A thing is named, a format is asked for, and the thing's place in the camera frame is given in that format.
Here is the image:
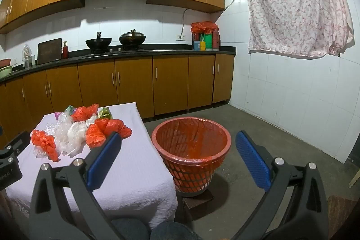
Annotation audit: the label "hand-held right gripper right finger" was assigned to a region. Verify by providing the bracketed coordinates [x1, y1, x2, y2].
[233, 130, 329, 240]

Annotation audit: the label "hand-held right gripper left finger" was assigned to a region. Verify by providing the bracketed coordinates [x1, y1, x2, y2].
[28, 132, 122, 240]

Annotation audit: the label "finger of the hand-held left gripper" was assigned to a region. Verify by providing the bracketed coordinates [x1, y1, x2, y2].
[4, 131, 31, 157]

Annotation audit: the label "gold foil bag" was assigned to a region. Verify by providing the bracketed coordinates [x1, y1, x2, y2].
[98, 106, 113, 119]

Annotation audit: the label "orange mesh waste basket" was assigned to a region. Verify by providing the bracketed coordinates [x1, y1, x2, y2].
[152, 116, 232, 197]

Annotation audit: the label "red bin liner bag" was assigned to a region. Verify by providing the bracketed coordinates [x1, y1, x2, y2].
[152, 116, 232, 170]

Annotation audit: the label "white tablecloth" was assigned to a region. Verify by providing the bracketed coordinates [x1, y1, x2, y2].
[6, 102, 178, 229]

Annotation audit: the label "dark brown low stool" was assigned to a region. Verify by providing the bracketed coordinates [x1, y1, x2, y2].
[182, 186, 215, 211]

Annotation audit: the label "person's left leg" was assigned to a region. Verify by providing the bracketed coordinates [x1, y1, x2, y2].
[111, 218, 149, 240]

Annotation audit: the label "person's leg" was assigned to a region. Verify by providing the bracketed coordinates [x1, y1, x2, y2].
[111, 218, 149, 240]
[150, 222, 203, 240]

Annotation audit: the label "wooden base cabinets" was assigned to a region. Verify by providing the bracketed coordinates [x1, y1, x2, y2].
[0, 54, 235, 139]

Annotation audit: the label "clear bag of kitchen goods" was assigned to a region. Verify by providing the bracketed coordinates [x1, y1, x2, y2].
[22, 44, 36, 69]

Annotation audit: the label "dark wooden cutting board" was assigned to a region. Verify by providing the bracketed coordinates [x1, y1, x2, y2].
[37, 38, 63, 65]

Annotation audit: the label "person's right leg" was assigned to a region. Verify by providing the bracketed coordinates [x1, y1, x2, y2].
[150, 222, 203, 240]

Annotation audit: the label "brown wooden panel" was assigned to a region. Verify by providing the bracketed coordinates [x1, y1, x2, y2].
[327, 194, 358, 231]

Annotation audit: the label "wooden stick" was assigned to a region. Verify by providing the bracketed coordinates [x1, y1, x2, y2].
[349, 165, 360, 189]

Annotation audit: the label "gas stove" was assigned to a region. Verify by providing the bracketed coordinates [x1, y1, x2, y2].
[81, 46, 151, 56]

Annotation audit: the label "black wok with lid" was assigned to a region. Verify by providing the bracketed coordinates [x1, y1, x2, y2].
[118, 29, 147, 51]

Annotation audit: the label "black kitchen countertop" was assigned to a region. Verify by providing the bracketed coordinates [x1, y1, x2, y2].
[0, 47, 236, 86]

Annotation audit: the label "red bag over containers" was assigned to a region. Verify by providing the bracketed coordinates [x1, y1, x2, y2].
[190, 21, 219, 34]

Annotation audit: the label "pink floral cloth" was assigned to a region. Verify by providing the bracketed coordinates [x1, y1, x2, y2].
[241, 0, 355, 58]

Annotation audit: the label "white socket cable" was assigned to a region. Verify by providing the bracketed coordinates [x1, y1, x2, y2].
[180, 7, 192, 37]

